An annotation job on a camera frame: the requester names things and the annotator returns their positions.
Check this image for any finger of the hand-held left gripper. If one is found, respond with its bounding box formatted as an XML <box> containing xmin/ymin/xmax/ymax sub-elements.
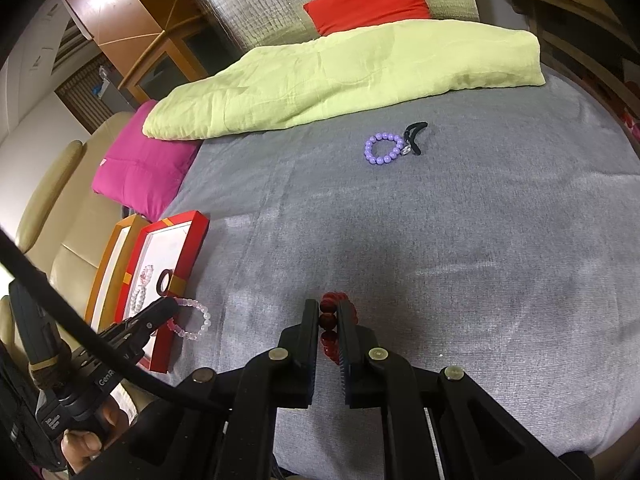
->
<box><xmin>97</xmin><ymin>296</ymin><xmax>180</xmax><ymax>361</ymax></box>

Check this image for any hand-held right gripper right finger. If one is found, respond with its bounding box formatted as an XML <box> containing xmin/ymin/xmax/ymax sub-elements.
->
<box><xmin>336</xmin><ymin>299</ymin><xmax>596</xmax><ymax>480</ymax></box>

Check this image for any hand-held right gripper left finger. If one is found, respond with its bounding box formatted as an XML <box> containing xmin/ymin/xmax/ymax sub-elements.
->
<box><xmin>125</xmin><ymin>299</ymin><xmax>321</xmax><ymax>480</ymax></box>

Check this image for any white bead bracelet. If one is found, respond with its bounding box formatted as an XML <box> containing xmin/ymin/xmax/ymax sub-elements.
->
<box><xmin>127</xmin><ymin>285</ymin><xmax>151</xmax><ymax>318</ymax></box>

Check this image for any red bead bracelet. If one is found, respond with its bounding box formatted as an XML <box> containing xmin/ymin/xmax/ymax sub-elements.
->
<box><xmin>319</xmin><ymin>291</ymin><xmax>360</xmax><ymax>363</ymax></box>

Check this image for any pink and clear bead bracelet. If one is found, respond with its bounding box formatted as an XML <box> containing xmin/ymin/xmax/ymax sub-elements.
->
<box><xmin>167</xmin><ymin>297</ymin><xmax>212</xmax><ymax>343</ymax></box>

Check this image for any red jewelry box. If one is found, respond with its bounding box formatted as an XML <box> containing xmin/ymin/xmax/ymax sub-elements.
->
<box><xmin>114</xmin><ymin>211</ymin><xmax>211</xmax><ymax>375</ymax></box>

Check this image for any person's left hand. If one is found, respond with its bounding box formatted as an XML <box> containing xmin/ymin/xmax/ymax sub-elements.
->
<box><xmin>60</xmin><ymin>390</ymin><xmax>146</xmax><ymax>476</ymax></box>

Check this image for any orange box lid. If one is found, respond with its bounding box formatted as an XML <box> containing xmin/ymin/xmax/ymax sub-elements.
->
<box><xmin>84</xmin><ymin>214</ymin><xmax>151</xmax><ymax>328</ymax></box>

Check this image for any beige sofa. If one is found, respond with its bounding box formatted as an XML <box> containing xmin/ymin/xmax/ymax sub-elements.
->
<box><xmin>0</xmin><ymin>110</ymin><xmax>151</xmax><ymax>411</ymax></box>

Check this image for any pink pillow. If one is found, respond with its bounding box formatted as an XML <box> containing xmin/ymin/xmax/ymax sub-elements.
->
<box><xmin>91</xmin><ymin>100</ymin><xmax>201</xmax><ymax>221</ymax></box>

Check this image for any light green blanket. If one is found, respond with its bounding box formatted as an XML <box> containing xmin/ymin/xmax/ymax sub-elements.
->
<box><xmin>142</xmin><ymin>20</ymin><xmax>547</xmax><ymax>141</ymax></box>

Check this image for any wooden cabinet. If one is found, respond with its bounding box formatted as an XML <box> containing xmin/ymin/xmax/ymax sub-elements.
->
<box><xmin>57</xmin><ymin>0</ymin><xmax>236</xmax><ymax>111</ymax></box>

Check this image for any silver foil panel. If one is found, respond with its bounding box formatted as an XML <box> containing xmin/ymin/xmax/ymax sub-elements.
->
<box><xmin>192</xmin><ymin>0</ymin><xmax>481</xmax><ymax>56</ymax></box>

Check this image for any red pillow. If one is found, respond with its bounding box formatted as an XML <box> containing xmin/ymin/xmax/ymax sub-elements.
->
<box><xmin>303</xmin><ymin>0</ymin><xmax>432</xmax><ymax>37</ymax></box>

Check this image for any wooden table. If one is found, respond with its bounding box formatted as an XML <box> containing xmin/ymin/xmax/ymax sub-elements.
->
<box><xmin>475</xmin><ymin>0</ymin><xmax>640</xmax><ymax>126</ymax></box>

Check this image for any purple bead bracelet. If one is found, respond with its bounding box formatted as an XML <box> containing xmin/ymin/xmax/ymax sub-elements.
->
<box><xmin>364</xmin><ymin>132</ymin><xmax>405</xmax><ymax>167</ymax></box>

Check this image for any black hair tie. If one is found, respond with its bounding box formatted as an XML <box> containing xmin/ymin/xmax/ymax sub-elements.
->
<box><xmin>399</xmin><ymin>121</ymin><xmax>429</xmax><ymax>157</ymax></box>

